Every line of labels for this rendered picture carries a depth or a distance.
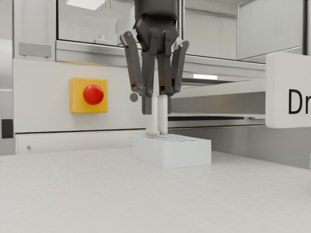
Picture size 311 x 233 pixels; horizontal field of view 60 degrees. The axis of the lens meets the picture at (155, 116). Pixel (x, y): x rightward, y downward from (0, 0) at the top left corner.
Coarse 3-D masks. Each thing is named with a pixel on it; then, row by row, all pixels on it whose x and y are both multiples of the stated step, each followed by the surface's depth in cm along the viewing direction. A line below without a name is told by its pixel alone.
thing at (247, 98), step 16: (256, 80) 43; (176, 96) 64; (192, 96) 59; (208, 96) 53; (224, 96) 49; (240, 96) 46; (256, 96) 43; (176, 112) 64; (192, 112) 58; (208, 112) 53; (224, 112) 49; (240, 112) 46; (256, 112) 43
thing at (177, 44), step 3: (177, 39) 49; (180, 39) 49; (174, 42) 49; (177, 42) 49; (180, 42) 49; (174, 45) 49; (177, 45) 49; (180, 45) 48; (174, 48) 49; (177, 48) 49
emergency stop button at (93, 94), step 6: (84, 90) 52; (90, 90) 52; (96, 90) 53; (102, 90) 54; (84, 96) 52; (90, 96) 52; (96, 96) 53; (102, 96) 53; (90, 102) 52; (96, 102) 53
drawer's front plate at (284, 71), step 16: (272, 64) 38; (288, 64) 39; (304, 64) 41; (272, 80) 38; (288, 80) 39; (304, 80) 41; (272, 96) 38; (288, 96) 39; (304, 96) 41; (272, 112) 38; (288, 112) 39; (304, 112) 41
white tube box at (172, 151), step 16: (144, 144) 44; (160, 144) 39; (176, 144) 39; (192, 144) 40; (208, 144) 41; (144, 160) 44; (160, 160) 39; (176, 160) 39; (192, 160) 40; (208, 160) 41
